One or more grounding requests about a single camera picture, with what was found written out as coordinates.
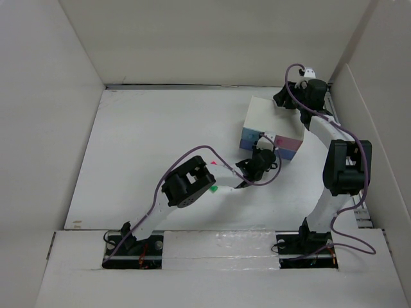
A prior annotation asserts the purple blue drawer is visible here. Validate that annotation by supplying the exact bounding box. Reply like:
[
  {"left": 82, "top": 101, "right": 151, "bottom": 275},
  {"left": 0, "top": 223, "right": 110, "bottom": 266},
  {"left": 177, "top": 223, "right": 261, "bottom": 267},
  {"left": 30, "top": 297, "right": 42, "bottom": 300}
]
[{"left": 240, "top": 139, "right": 297, "bottom": 161}]

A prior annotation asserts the green highlighter marker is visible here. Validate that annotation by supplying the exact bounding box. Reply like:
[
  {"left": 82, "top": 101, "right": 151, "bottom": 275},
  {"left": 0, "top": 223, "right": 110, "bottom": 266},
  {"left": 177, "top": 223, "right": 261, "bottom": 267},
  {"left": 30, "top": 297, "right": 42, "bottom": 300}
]
[{"left": 209, "top": 185, "right": 218, "bottom": 193}]

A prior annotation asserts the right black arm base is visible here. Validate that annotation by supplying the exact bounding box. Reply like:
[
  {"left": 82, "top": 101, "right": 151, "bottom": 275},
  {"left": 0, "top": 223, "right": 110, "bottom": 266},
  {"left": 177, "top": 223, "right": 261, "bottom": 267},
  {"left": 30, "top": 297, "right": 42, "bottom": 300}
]
[{"left": 271, "top": 226, "right": 338, "bottom": 269}]

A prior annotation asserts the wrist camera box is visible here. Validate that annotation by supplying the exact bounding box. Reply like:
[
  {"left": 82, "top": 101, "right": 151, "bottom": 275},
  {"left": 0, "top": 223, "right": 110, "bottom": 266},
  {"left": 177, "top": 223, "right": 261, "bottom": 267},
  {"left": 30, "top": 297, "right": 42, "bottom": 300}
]
[
  {"left": 295, "top": 67, "right": 316, "bottom": 87},
  {"left": 255, "top": 132, "right": 276, "bottom": 151}
]

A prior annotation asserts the white drawer cabinet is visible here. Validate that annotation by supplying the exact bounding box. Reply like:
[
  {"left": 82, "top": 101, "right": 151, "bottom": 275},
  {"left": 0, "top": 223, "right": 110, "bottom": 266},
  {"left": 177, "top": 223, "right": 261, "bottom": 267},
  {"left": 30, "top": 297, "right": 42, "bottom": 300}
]
[{"left": 243, "top": 96, "right": 305, "bottom": 140}]

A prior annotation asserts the pink drawer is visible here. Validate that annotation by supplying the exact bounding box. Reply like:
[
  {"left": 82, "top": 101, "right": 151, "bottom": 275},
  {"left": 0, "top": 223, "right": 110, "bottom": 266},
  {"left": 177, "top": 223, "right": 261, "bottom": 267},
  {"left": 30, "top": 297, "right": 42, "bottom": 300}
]
[{"left": 275, "top": 135, "right": 303, "bottom": 151}]

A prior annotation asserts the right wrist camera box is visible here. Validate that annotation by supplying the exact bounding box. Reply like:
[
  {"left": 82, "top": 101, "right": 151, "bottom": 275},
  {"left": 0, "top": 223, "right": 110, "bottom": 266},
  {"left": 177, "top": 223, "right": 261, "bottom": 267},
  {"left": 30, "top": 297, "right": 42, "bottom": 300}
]
[{"left": 295, "top": 67, "right": 316, "bottom": 87}]

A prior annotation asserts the light blue drawer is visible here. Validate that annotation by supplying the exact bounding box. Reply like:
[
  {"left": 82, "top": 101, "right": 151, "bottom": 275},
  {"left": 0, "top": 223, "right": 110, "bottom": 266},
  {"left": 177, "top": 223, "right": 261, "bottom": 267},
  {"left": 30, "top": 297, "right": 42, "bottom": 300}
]
[{"left": 241, "top": 127, "right": 264, "bottom": 142}]

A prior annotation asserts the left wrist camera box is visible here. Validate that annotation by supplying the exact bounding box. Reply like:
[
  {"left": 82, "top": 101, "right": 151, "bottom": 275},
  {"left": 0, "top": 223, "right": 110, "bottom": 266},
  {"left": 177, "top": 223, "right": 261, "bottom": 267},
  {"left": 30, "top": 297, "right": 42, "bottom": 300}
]
[{"left": 255, "top": 132, "right": 276, "bottom": 151}]

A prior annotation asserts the right aluminium rail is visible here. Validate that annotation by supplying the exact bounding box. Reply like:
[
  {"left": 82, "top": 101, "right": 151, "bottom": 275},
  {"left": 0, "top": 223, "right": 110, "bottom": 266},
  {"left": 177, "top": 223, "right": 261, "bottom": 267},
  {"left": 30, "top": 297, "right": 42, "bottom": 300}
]
[{"left": 322, "top": 93, "right": 372, "bottom": 222}]

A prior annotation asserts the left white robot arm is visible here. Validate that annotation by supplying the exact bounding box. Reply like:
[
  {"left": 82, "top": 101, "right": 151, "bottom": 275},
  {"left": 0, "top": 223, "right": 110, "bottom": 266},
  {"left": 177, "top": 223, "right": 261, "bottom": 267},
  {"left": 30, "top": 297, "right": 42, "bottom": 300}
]
[{"left": 120, "top": 149, "right": 282, "bottom": 255}]

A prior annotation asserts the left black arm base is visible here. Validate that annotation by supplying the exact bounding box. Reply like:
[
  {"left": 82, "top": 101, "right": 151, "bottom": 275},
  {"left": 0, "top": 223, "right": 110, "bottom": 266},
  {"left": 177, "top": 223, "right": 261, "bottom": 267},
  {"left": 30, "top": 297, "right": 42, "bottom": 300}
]
[{"left": 102, "top": 223, "right": 164, "bottom": 270}]

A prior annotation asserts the aluminium rail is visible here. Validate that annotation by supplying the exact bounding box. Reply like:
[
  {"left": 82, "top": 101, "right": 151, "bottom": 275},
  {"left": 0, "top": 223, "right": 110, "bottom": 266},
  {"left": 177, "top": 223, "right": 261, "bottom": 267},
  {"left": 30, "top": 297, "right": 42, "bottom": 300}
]
[
  {"left": 322, "top": 93, "right": 372, "bottom": 222},
  {"left": 105, "top": 83, "right": 275, "bottom": 90}
]

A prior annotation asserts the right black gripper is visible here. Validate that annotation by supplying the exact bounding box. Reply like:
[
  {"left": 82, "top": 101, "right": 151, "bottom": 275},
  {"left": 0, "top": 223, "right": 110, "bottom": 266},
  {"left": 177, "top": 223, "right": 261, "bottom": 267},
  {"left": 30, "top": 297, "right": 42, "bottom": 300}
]
[{"left": 273, "top": 81, "right": 309, "bottom": 111}]

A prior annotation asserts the back aluminium rail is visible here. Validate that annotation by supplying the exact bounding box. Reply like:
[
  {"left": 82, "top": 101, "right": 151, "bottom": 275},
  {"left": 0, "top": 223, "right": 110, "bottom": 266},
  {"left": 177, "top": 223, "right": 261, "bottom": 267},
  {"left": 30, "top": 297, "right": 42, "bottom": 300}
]
[{"left": 105, "top": 83, "right": 275, "bottom": 90}]

